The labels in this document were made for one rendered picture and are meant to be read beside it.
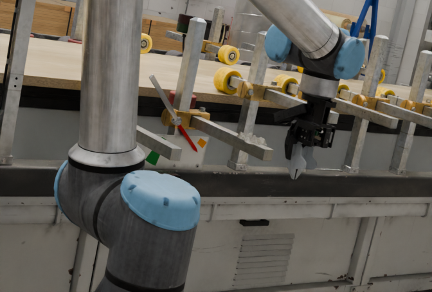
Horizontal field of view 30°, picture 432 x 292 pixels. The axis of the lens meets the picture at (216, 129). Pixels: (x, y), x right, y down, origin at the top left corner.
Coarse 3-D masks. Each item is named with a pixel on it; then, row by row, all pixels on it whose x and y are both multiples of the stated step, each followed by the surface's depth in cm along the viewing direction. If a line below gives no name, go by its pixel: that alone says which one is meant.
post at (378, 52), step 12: (384, 36) 268; (372, 48) 270; (384, 48) 269; (372, 60) 270; (372, 72) 269; (372, 84) 270; (372, 96) 272; (360, 120) 273; (360, 132) 273; (348, 144) 276; (360, 144) 275; (348, 156) 276
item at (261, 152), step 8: (192, 120) 228; (200, 120) 226; (208, 120) 227; (200, 128) 225; (208, 128) 222; (216, 128) 219; (224, 128) 220; (216, 136) 219; (224, 136) 216; (232, 136) 214; (232, 144) 214; (240, 144) 211; (248, 144) 208; (248, 152) 208; (256, 152) 206; (264, 152) 203; (272, 152) 205; (264, 160) 204
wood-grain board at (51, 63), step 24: (0, 48) 253; (48, 48) 277; (72, 48) 291; (0, 72) 210; (24, 72) 218; (48, 72) 226; (72, 72) 236; (144, 72) 268; (168, 72) 281; (240, 72) 329; (288, 72) 370; (168, 96) 243; (216, 96) 253; (408, 96) 374
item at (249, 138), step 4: (240, 132) 211; (244, 132) 211; (252, 132) 210; (240, 136) 209; (244, 136) 209; (248, 136) 210; (252, 136) 207; (244, 140) 208; (248, 140) 207; (252, 140) 207; (256, 140) 207; (260, 140) 209; (264, 140) 209; (256, 144) 206; (264, 144) 208
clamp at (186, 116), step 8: (168, 112) 226; (176, 112) 226; (184, 112) 227; (192, 112) 229; (200, 112) 232; (168, 120) 225; (184, 120) 228; (176, 128) 227; (184, 128) 228; (192, 128) 230
